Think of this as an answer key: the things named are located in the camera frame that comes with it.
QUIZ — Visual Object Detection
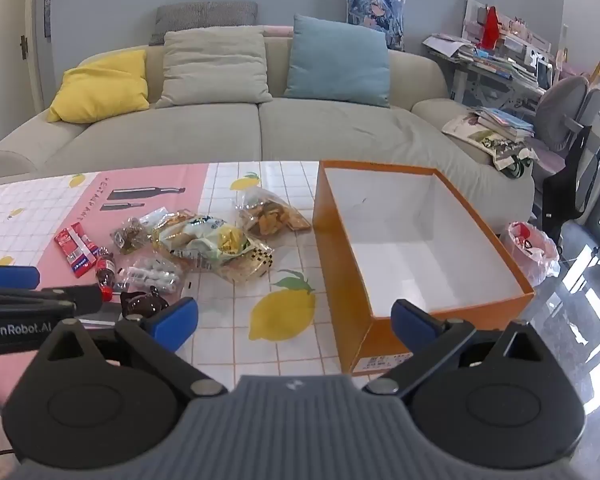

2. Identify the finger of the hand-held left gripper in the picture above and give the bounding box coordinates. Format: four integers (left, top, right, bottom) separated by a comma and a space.
0, 261, 41, 291
0, 284, 104, 317

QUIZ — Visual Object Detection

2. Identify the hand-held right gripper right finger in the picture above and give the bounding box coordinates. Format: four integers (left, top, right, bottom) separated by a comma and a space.
362, 299, 561, 396

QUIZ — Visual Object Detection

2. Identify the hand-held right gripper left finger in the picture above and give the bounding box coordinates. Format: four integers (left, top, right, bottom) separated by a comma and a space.
32, 297, 228, 396

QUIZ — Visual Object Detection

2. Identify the clear bag of white candies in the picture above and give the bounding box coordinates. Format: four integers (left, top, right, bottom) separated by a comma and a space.
117, 255, 185, 295

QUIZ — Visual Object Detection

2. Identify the yellow green snack bag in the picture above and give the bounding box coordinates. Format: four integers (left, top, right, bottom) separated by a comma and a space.
157, 215, 253, 261

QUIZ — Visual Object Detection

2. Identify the clear bag of nuts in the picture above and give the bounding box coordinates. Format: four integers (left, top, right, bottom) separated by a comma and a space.
110, 215, 156, 256

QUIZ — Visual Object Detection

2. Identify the checkered edge snack packet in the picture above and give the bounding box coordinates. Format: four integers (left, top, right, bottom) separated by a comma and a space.
215, 240, 276, 286

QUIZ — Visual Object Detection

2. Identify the golden snack packet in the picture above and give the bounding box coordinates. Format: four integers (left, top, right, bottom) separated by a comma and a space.
150, 210, 196, 246

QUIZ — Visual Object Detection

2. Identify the orange cardboard box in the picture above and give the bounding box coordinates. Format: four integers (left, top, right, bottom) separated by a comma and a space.
312, 160, 536, 376

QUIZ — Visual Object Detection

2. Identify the clear bag of fried crackers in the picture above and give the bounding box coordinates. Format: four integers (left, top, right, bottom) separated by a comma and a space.
232, 187, 313, 238

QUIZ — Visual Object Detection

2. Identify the dark chocolate packet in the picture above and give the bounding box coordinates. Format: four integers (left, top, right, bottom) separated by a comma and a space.
119, 286, 170, 318

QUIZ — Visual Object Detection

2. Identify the small cola bottle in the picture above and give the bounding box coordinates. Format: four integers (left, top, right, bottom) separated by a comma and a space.
95, 247, 117, 301

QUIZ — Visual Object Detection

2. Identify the red snack packet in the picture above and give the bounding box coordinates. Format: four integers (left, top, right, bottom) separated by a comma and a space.
54, 223, 101, 279

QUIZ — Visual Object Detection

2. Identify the trash bin with pink bag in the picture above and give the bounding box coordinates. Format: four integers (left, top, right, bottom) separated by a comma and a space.
500, 221, 561, 287

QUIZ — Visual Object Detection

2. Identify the printed tote bag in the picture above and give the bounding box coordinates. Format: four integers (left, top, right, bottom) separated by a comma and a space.
490, 142, 538, 181

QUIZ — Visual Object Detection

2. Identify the beige sofa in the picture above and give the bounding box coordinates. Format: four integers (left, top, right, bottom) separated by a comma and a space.
0, 25, 536, 221

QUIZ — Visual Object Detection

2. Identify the black jacket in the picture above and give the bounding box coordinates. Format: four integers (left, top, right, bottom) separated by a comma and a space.
542, 125, 600, 256

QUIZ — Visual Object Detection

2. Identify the yellow cushion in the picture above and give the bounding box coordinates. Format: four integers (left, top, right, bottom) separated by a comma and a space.
46, 50, 151, 123

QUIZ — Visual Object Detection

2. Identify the stack of magazines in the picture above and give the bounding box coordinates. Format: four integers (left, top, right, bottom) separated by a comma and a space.
442, 107, 536, 148

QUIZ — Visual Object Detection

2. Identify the white door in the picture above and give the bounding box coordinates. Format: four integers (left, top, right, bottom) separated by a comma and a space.
22, 0, 56, 111

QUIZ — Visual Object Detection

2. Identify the white desk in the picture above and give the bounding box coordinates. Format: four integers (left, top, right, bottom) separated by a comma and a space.
447, 55, 546, 106

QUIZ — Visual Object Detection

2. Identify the beige cushion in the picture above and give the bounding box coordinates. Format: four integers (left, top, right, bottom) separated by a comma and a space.
155, 27, 273, 109

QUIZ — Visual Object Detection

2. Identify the grey desk chair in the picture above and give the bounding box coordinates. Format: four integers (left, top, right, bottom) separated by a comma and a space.
535, 76, 600, 161

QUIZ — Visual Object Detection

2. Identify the light blue cushion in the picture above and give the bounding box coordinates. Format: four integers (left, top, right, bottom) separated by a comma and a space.
283, 14, 392, 108

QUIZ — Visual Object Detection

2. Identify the cluttered desk with books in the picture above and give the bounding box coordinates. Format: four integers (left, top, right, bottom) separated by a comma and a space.
422, 32, 551, 86

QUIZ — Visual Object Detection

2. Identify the grey cushion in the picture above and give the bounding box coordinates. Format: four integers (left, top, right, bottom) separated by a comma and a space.
149, 1, 259, 46

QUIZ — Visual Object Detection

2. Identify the red figure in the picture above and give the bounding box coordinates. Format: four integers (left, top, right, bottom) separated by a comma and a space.
480, 6, 503, 51

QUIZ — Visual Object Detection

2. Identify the anime print pillow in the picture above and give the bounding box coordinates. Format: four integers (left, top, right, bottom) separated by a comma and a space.
345, 0, 407, 52

